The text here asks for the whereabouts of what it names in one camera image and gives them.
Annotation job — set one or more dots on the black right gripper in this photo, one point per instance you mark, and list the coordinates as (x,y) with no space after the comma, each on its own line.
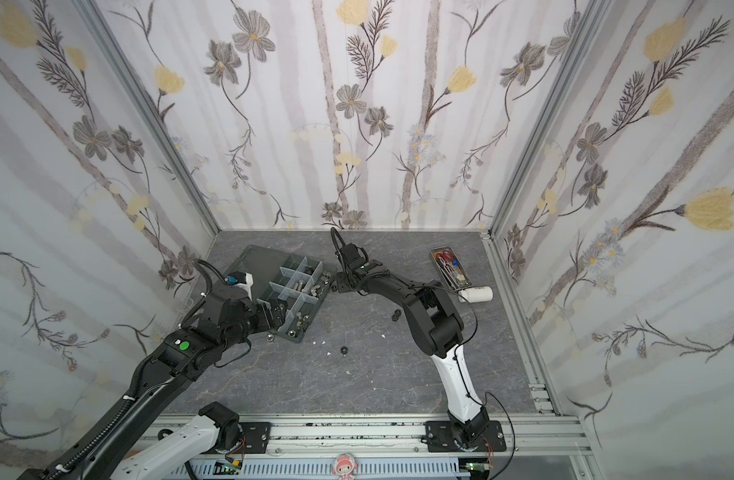
(343,280)

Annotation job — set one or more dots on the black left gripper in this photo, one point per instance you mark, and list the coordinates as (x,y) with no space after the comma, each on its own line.
(267,323)

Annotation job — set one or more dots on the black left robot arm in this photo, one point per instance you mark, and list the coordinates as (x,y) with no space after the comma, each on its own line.
(177,363)

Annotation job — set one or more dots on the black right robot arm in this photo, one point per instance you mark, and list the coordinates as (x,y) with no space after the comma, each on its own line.
(436,328)

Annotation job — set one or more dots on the grey metal tool tray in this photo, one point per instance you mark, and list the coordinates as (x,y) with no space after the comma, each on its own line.
(450,269)

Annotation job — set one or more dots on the white plastic bottle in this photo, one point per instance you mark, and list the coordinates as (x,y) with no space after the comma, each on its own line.
(479,294)

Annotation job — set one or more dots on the pink doll figure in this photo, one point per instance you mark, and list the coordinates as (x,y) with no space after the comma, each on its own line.
(344,467)

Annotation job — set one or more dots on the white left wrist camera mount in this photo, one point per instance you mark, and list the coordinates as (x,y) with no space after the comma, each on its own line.
(242,280)

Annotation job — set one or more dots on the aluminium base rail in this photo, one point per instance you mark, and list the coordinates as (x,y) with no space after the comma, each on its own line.
(401,446)

